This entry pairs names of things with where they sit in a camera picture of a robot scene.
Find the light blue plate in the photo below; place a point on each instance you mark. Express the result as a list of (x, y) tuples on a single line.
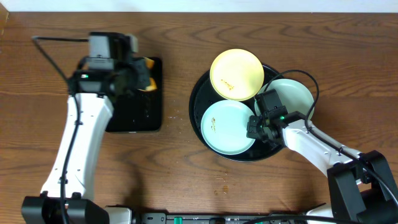
[(224, 127)]

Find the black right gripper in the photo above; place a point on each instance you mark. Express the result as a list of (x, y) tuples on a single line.
[(250, 132)]

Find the black round tray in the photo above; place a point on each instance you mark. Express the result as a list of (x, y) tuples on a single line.
[(202, 97)]

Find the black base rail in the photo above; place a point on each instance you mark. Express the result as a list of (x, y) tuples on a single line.
[(202, 219)]

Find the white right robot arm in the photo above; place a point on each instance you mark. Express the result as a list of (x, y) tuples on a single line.
[(361, 185)]

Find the black rectangular water tray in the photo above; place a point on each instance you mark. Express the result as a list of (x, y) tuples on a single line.
[(142, 111)]

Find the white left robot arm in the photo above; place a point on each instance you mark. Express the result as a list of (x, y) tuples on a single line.
[(109, 71)]

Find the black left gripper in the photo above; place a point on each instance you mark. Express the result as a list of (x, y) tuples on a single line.
[(142, 73)]

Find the yellow plate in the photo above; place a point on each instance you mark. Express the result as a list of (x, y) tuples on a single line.
[(236, 74)]

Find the yellow green scrub sponge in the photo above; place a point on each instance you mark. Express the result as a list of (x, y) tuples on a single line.
[(149, 64)]

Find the pale green plate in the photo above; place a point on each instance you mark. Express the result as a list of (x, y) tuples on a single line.
[(292, 94)]

